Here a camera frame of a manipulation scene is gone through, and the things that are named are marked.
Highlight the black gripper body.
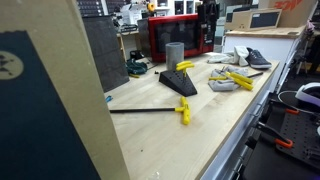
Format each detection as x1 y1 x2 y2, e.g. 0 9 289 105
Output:
197 0 221 16

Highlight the silver cylindrical tin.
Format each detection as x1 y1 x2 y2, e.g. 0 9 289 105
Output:
165 41 185 72

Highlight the cardboard box with dark label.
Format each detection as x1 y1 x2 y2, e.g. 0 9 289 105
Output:
224 8 283 32

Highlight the red and black microwave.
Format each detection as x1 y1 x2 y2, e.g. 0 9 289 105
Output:
148 13 218 63

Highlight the white cloth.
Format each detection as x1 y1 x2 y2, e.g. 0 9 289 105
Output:
206 45 250 67

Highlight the white workbench with wooden top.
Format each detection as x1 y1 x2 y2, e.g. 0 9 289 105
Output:
223 25 307 68

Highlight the grey metal panel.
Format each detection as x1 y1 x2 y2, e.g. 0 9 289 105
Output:
137 18 153 58

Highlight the grey canvas sneaker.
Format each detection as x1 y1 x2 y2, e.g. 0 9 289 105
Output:
245 46 273 70

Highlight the grey cloth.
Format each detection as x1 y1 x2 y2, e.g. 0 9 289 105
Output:
207 65 250 93

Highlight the white printer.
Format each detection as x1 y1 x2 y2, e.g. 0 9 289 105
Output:
119 2 144 25

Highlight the black wedge hex key stand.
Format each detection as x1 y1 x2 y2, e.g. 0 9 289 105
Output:
158 68 198 98

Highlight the small black box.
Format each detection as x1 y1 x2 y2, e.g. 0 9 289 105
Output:
129 49 145 61

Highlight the cardboard box with red print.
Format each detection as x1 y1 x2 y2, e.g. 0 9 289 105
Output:
258 0 318 28

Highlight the dark grey mesh panel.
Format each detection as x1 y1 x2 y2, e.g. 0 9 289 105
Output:
82 14 130 93

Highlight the dark drawer bin rack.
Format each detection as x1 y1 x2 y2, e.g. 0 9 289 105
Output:
77 0 105 18

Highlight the black clamp with orange tip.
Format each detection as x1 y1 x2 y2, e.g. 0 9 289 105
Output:
255 121 295 150
269 99 301 116

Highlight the large cardboard box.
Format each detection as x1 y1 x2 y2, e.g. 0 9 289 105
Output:
0 0 131 180

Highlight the thin yellow T-handle hex key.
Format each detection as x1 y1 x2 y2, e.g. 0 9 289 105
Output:
208 75 228 82

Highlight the thick yellow T-handle hex key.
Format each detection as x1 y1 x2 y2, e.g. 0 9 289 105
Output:
233 77 255 92
225 70 264 85

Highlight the green coiled cable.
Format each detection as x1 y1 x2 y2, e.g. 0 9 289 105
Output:
125 58 149 79

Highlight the long yellow T-handle hex key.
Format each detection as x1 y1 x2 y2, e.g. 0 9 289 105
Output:
109 96 192 126

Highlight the white headset cable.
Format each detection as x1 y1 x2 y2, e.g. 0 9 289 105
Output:
277 89 301 105

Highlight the black pegboard base plate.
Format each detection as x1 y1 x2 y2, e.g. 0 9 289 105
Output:
243 99 320 180

